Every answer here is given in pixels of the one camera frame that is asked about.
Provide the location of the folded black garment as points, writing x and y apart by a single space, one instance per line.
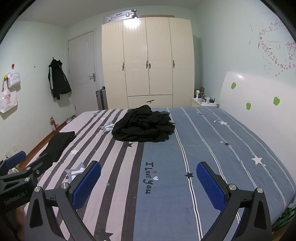
59 144

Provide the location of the black hanging jacket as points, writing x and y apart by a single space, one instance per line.
57 81

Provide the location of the white room door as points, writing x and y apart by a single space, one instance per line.
81 69

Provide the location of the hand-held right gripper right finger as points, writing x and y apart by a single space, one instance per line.
210 185

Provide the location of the white nightstand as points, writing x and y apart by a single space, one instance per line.
196 103

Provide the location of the silver hard-shell suitcase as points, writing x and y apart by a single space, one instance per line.
120 16

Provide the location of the green apple sticker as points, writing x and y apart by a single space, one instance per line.
233 85
248 105
276 100

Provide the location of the green plastic bag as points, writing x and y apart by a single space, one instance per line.
285 216

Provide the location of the dark grey upright suitcase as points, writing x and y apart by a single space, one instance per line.
101 99

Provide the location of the red fire extinguisher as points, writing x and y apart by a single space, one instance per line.
53 126

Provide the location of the white tote bag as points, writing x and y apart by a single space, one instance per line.
8 99

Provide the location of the pink flower wall stickers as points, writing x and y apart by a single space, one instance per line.
269 49

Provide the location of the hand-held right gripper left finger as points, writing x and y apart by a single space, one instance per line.
85 185

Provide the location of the clear plastic bag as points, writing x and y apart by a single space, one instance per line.
14 77

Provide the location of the pile of black clothes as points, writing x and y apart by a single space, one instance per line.
143 125

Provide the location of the white glossy headboard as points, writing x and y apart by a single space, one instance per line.
261 120

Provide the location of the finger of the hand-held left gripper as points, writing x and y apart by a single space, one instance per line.
15 158
34 168

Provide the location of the white bedside device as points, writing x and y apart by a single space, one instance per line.
197 93

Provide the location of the striped star print bedsheet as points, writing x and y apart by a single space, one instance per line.
203 143

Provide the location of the cream four-door wardrobe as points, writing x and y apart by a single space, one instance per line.
136 58

